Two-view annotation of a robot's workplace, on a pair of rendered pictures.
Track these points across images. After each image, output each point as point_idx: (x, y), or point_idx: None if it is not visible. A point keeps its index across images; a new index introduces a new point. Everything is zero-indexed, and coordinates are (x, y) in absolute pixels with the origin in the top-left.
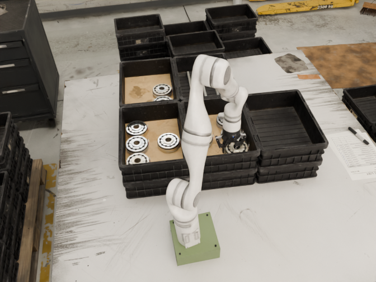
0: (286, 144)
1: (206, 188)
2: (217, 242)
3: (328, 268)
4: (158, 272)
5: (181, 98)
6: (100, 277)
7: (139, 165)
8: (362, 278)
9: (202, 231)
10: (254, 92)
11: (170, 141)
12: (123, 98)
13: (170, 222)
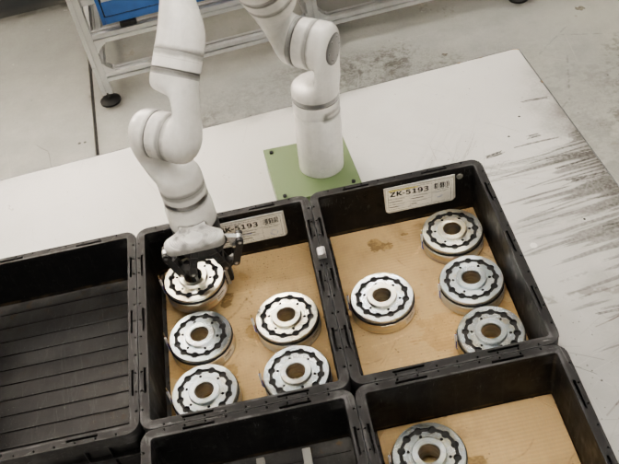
0: (59, 342)
1: None
2: (266, 156)
3: (87, 181)
4: (378, 144)
5: (348, 397)
6: (477, 125)
7: (430, 168)
8: (39, 176)
9: (294, 170)
10: None
11: (374, 288)
12: (589, 462)
13: (360, 181)
